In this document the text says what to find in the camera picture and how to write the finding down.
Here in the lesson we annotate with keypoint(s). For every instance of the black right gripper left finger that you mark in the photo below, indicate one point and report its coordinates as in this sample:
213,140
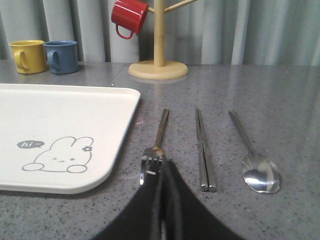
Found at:
141,219

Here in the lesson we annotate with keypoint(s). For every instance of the wooden mug tree stand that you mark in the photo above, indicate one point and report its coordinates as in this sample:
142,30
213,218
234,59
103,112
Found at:
159,68

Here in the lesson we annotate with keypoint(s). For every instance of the cream rabbit print tray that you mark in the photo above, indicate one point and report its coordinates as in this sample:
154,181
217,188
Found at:
61,139

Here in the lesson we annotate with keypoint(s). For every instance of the grey curtain backdrop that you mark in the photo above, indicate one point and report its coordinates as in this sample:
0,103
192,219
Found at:
249,32

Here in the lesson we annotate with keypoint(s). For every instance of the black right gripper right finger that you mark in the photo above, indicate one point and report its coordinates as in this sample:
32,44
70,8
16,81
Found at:
184,216

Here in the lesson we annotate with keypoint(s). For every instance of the blue enamel mug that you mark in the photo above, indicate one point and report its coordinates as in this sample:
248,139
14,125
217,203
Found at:
62,56

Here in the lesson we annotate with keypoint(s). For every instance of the red enamel mug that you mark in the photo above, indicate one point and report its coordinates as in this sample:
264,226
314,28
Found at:
129,14

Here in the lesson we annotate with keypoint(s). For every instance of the silver metal fork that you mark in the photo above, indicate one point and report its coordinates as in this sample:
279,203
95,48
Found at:
155,152

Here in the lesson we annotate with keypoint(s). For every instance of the yellow enamel mug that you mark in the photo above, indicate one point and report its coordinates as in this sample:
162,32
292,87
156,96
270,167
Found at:
29,56

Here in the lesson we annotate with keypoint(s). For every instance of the silver metal spoon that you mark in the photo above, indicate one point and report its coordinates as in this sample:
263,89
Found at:
259,172

